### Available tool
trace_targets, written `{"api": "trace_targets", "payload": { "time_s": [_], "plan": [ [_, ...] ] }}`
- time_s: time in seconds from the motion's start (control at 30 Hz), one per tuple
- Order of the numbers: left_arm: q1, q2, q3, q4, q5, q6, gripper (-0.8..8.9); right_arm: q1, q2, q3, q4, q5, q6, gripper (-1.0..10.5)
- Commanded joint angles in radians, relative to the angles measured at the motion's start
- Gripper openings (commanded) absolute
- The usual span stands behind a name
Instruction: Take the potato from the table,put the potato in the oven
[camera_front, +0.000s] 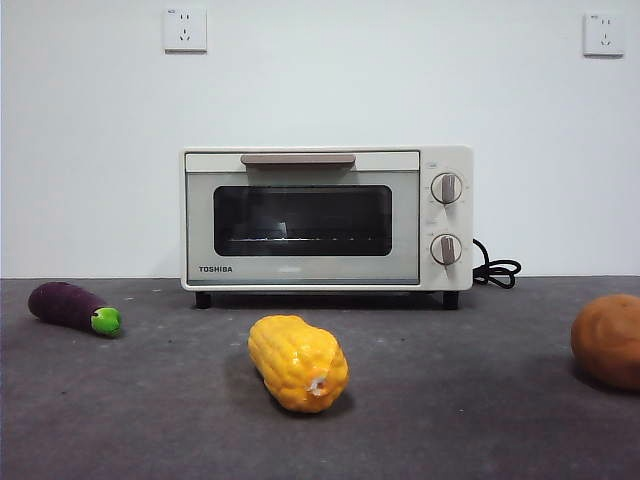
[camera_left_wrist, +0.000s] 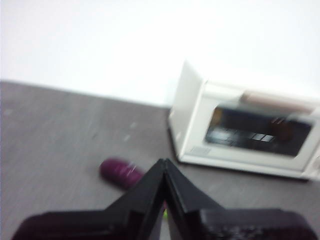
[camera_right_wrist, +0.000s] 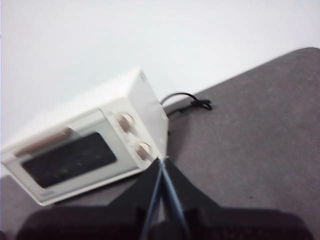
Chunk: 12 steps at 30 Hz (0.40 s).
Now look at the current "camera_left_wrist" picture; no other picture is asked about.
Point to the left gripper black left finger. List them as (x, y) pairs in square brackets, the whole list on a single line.
[(120, 220)]

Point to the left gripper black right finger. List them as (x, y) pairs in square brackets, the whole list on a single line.
[(212, 225)]

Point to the cream toaster oven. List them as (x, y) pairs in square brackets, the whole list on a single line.
[(187, 112)]

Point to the purple toy eggplant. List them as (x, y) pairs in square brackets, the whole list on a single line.
[(117, 172)]

